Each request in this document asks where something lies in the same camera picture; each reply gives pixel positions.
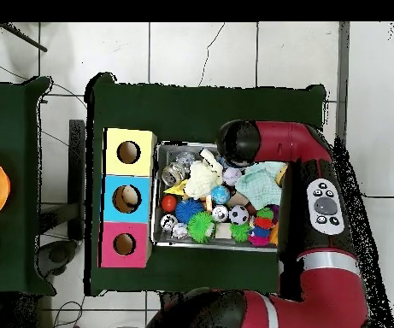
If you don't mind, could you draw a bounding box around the cream yellow cloth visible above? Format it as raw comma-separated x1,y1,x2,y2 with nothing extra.
184,148,225,200

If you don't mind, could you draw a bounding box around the wooden box with three holes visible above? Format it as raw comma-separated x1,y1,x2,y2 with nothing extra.
98,127,158,269

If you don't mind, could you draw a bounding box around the shallow mesh bin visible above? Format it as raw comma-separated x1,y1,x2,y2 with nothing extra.
150,141,280,253

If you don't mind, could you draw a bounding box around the blue globe ball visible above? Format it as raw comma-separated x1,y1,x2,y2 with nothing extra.
210,184,231,205

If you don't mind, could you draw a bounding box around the blue spiky ball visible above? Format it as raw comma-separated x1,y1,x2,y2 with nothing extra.
174,197,204,225

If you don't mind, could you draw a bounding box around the white baseball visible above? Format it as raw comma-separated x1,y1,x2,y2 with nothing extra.
222,166,243,186

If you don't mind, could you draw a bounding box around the red ball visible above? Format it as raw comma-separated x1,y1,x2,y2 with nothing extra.
160,195,178,214

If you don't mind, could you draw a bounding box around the silver drink can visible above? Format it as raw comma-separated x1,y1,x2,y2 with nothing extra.
212,204,230,223

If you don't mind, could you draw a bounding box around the green spiky ball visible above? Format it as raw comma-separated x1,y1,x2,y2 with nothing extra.
186,211,216,244

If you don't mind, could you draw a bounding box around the small soccer ball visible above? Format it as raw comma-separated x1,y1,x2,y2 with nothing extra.
228,204,250,226

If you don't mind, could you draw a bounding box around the mint green cloth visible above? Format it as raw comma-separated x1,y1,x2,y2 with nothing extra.
234,161,289,210

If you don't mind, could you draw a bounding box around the dark green table cloth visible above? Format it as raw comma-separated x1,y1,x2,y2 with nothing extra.
0,75,56,296
84,72,327,297

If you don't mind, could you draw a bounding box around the black power cable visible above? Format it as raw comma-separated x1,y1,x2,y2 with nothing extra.
360,192,394,200

